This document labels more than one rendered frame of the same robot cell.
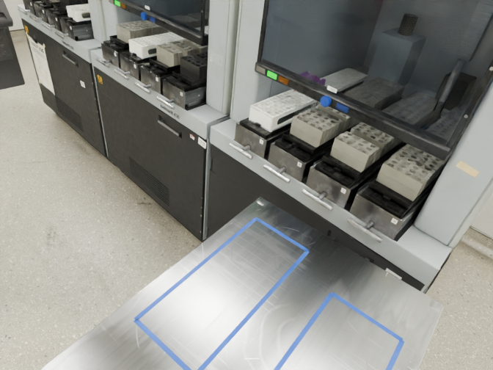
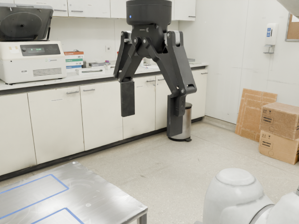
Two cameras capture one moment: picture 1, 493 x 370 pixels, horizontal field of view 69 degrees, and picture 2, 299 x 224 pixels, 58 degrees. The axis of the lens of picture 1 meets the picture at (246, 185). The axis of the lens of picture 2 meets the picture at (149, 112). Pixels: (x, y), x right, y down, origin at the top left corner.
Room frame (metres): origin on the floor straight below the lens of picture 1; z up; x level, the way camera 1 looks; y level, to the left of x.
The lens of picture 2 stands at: (0.89, 0.45, 1.35)
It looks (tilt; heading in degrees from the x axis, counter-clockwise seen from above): 17 degrees down; 192
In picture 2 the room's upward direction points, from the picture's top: straight up
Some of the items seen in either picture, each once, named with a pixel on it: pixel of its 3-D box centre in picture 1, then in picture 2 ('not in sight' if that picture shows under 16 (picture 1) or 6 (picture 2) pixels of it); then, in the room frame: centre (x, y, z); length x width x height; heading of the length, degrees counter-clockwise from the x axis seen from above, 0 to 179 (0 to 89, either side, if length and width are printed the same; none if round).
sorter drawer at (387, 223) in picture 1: (423, 169); not in sight; (0.96, -0.55, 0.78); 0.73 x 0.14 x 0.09; 141
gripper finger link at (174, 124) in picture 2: not in sight; (175, 114); (0.47, 0.40, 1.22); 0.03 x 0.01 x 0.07; 141
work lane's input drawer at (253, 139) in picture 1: (307, 111); not in sight; (1.25, -0.19, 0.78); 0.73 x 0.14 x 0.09; 141
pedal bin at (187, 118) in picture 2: not in sight; (179, 121); (-2.42, 0.16, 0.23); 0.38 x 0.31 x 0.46; 51
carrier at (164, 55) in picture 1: (166, 56); not in sight; (1.42, 0.39, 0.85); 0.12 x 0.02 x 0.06; 52
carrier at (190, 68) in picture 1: (191, 69); not in sight; (1.33, 0.27, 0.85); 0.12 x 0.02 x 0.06; 51
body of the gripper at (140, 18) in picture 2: not in sight; (148, 30); (0.43, 0.35, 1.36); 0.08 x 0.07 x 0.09; 51
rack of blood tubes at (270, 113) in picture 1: (288, 107); not in sight; (1.15, -0.11, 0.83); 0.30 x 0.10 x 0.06; 141
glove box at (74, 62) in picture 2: not in sight; (71, 61); (-2.01, -1.09, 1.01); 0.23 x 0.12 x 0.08; 140
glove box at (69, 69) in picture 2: not in sight; (70, 68); (-1.99, -1.10, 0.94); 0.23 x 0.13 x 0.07; 145
